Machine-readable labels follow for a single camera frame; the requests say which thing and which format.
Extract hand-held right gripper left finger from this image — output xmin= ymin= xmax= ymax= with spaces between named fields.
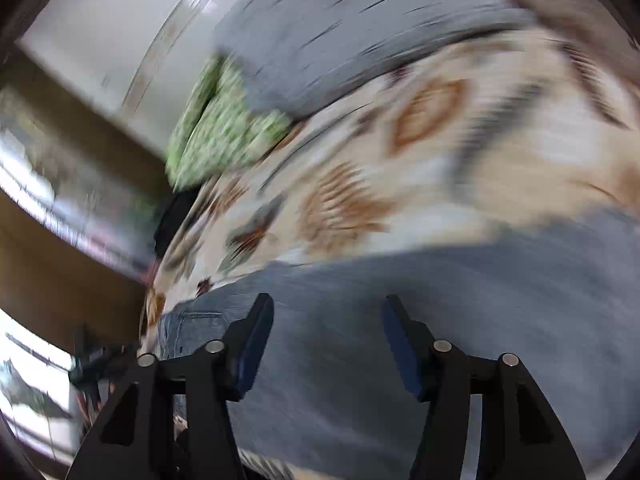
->
xmin=65 ymin=292 xmax=275 ymax=480

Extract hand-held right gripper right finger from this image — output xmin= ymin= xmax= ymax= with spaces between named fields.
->
xmin=382 ymin=294 xmax=586 ymax=480

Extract grey-blue denim pants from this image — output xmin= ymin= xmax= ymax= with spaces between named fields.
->
xmin=155 ymin=209 xmax=640 ymax=480

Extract wooden wardrobe with mirror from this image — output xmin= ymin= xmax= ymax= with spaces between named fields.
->
xmin=0 ymin=45 xmax=172 ymax=467

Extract dark cloth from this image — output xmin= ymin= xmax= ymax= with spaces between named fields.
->
xmin=151 ymin=187 xmax=202 ymax=262

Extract beige leaf-print blanket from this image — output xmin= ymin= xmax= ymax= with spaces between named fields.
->
xmin=137 ymin=25 xmax=640 ymax=480

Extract green patterned cloth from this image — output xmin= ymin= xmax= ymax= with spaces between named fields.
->
xmin=164 ymin=52 xmax=294 ymax=192

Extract grey quilted pillow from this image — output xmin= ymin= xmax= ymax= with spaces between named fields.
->
xmin=214 ymin=0 xmax=540 ymax=122

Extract brown leaf-print pillow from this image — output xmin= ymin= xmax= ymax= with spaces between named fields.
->
xmin=487 ymin=0 xmax=640 ymax=132

